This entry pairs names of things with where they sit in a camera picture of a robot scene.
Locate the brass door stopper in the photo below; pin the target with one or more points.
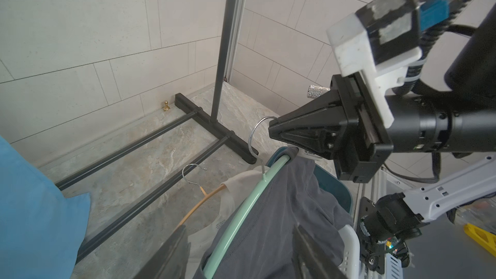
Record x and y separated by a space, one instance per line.
165 106

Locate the mint green hanger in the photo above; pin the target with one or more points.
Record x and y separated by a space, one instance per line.
233 228

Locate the glitter microphone on stand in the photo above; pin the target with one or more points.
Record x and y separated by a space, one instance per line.
316 91

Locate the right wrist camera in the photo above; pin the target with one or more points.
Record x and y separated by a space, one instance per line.
381 41

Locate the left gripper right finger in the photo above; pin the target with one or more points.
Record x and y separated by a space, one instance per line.
309 260

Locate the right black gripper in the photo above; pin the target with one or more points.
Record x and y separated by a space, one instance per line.
420 125

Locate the light blue printed t-shirt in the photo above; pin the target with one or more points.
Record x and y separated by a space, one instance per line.
41 229

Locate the white laundry basket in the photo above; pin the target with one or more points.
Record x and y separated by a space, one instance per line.
236 189

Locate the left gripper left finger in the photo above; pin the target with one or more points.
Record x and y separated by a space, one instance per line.
170 261

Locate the dark garment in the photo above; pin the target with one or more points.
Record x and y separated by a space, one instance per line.
263 246

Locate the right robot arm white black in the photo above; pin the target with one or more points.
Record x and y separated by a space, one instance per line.
411 81

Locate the teal plastic tray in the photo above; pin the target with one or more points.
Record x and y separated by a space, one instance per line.
303 190

